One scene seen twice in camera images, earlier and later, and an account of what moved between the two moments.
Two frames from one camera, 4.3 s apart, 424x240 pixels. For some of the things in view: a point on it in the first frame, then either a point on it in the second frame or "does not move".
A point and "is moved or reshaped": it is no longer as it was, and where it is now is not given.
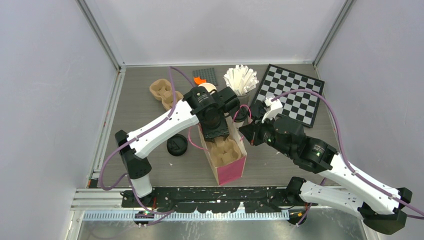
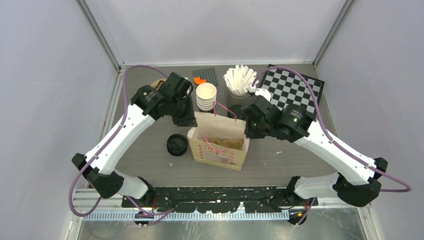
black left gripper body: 217,128 -> 182,111
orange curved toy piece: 198,81 does not move
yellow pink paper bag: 226,157 is moved or reshaped
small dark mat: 207,74 does not move
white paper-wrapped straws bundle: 241,79 does not move
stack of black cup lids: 177,144 does not move
